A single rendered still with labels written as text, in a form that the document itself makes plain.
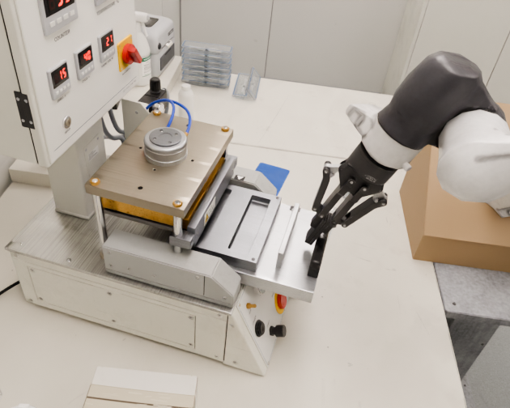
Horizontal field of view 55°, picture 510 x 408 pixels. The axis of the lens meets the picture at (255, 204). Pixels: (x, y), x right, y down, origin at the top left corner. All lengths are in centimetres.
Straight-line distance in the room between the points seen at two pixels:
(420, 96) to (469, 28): 236
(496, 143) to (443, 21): 237
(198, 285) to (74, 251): 27
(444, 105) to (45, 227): 78
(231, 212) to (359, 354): 41
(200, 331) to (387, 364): 41
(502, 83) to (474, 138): 259
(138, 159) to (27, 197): 58
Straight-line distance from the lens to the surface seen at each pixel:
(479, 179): 69
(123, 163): 91
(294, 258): 94
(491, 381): 219
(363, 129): 79
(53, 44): 81
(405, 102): 74
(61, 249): 102
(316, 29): 340
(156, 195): 84
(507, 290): 139
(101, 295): 102
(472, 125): 72
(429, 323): 122
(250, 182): 105
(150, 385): 93
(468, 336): 173
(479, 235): 134
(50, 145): 84
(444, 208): 131
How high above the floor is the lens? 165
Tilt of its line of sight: 40 degrees down
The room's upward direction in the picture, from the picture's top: 7 degrees clockwise
